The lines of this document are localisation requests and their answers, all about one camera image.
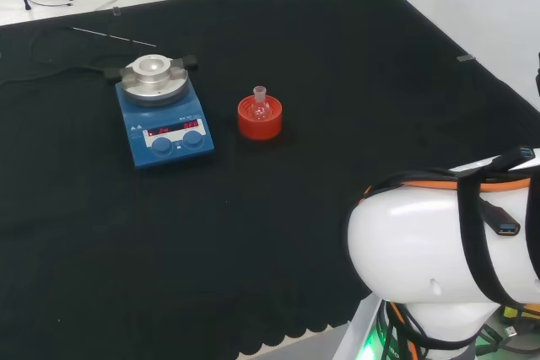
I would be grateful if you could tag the clear round-bottom glass flask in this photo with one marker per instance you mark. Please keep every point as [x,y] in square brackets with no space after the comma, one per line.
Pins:
[260,109]

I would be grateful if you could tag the red round flask holder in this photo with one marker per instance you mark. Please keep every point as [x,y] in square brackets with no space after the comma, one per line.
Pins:
[259,129]

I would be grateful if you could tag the thin metal probe rod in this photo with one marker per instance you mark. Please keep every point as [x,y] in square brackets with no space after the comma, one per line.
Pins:
[114,37]

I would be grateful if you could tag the blue-base heater with steel plate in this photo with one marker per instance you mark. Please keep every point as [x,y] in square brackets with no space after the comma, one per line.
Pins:
[169,124]

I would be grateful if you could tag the black bench cloth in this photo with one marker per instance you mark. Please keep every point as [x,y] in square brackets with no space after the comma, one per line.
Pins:
[295,216]

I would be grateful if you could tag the clear cloth clip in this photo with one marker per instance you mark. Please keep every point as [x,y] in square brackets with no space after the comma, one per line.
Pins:
[466,58]
[116,11]

